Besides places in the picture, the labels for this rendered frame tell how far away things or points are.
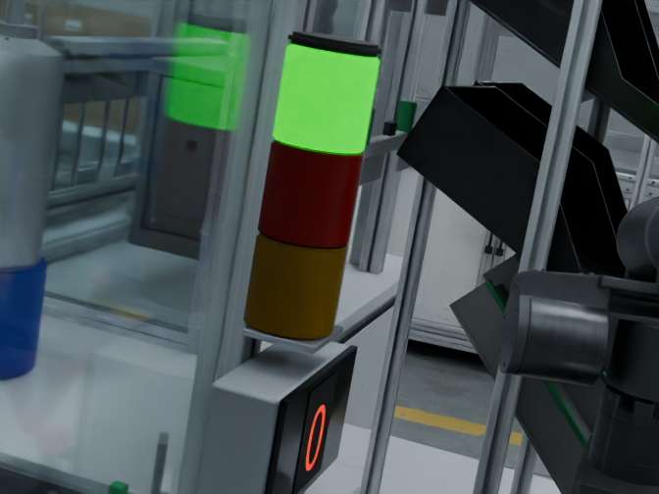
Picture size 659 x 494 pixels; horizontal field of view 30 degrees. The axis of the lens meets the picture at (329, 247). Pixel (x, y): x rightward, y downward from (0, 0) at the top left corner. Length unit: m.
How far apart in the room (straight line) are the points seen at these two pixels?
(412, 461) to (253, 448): 1.00
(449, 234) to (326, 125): 4.32
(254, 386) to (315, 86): 0.15
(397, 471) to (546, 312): 0.81
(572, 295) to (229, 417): 0.26
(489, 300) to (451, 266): 3.89
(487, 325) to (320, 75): 0.50
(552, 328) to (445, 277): 4.19
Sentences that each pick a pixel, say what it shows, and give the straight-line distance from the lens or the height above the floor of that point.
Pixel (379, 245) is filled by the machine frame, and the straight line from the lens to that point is 2.57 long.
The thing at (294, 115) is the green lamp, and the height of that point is 1.38.
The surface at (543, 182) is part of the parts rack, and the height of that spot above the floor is 1.31.
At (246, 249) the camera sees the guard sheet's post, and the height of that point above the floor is 1.30.
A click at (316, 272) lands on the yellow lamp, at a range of 0.64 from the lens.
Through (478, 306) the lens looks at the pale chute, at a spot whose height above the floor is 1.19.
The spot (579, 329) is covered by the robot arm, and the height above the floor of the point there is 1.26.
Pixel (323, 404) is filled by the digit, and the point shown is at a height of 1.22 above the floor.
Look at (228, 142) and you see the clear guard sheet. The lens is 0.61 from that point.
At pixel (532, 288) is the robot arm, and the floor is 1.28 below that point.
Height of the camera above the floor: 1.45
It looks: 12 degrees down
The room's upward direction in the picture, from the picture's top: 10 degrees clockwise
